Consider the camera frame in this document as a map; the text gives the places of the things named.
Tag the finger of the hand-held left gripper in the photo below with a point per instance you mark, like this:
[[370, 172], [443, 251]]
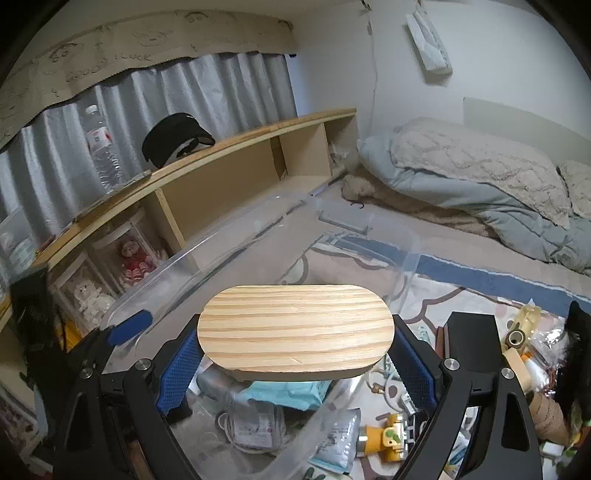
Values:
[[131, 325]]

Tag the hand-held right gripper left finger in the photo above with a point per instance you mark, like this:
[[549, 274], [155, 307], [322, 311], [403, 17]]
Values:
[[178, 374]]

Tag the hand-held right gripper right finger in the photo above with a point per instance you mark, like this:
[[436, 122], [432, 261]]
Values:
[[418, 374]]

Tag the light blue wet wipes pack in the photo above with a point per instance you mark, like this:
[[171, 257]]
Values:
[[286, 394]]

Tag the large oval wooden block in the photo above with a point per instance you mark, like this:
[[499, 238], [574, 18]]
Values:
[[295, 332]]

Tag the clear plastic storage bin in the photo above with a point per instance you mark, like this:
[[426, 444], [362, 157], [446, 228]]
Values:
[[392, 240]]

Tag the white plush toy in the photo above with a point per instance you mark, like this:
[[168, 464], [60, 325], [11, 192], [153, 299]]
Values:
[[92, 302]]

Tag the red dressed doll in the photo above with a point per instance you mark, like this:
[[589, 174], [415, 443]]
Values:
[[136, 263]]

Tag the black box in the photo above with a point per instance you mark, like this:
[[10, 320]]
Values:
[[471, 337]]

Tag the yellow toy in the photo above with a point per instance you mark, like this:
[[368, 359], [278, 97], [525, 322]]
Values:
[[385, 438]]

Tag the clear plastic bag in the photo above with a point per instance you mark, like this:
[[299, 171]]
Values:
[[256, 427]]

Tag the small oval wooden block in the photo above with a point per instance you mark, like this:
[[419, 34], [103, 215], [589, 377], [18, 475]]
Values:
[[516, 371]]

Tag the brown tape roll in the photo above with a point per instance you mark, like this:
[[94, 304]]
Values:
[[515, 339]]

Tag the white sachet packet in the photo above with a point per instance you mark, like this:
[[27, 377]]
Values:
[[334, 443]]

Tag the beige fleece blanket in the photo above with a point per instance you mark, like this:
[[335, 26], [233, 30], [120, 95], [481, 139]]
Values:
[[415, 207]]

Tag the wooden bedside shelf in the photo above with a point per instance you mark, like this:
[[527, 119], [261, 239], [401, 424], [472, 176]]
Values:
[[221, 184]]

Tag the clear water bottle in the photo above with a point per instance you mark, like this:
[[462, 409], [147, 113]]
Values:
[[104, 152]]

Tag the grey duvet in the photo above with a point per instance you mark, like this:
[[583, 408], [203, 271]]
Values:
[[485, 203]]

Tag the black visor cap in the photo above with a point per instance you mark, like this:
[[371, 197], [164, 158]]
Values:
[[171, 136]]

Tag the grey curtain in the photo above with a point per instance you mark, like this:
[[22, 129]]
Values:
[[207, 101]]

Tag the brown paper valance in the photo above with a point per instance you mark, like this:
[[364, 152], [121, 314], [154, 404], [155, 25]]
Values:
[[138, 41]]

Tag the white wall fixture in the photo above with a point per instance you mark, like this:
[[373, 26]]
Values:
[[429, 46]]

